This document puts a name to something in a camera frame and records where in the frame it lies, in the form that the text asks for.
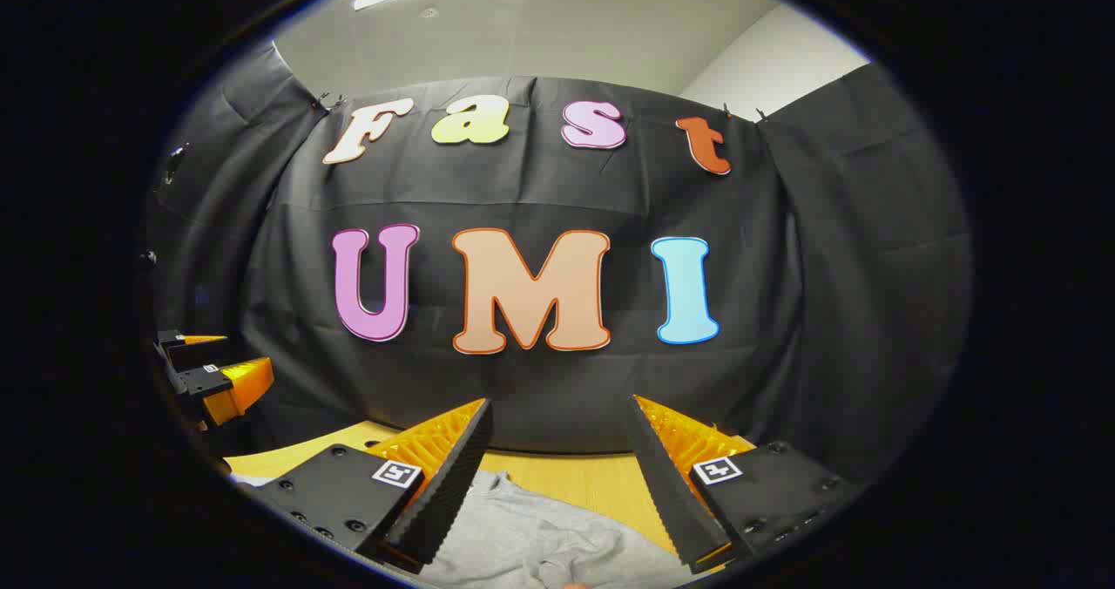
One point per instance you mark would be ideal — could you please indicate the black backdrop cloth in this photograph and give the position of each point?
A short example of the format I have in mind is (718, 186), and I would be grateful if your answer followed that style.
(784, 310)

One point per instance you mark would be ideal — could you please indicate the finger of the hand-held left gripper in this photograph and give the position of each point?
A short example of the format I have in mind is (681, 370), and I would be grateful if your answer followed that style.
(235, 389)
(187, 354)

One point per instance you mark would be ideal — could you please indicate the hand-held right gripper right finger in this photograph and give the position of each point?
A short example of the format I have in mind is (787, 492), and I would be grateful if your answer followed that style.
(666, 484)

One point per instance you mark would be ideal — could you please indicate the small black cloth clip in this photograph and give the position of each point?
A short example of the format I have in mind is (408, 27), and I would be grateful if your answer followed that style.
(325, 100)
(726, 111)

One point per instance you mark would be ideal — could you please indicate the grey sweatshirt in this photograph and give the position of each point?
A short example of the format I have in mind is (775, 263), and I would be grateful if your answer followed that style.
(523, 537)

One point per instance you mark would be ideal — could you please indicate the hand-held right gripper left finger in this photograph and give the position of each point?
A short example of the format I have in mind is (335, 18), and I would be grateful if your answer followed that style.
(453, 476)

